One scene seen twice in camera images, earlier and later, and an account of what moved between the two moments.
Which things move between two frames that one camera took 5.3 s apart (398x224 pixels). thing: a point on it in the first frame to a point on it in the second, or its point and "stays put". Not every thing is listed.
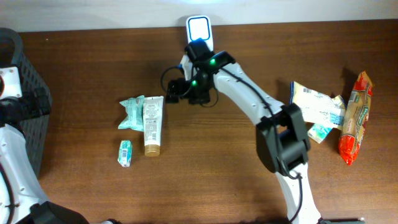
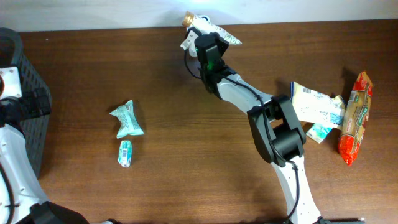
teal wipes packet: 134,119 to 129,124
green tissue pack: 318,132 stays put
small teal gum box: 125,154 stays put
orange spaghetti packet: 356,117 stays put
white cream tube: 153,110 to 204,23
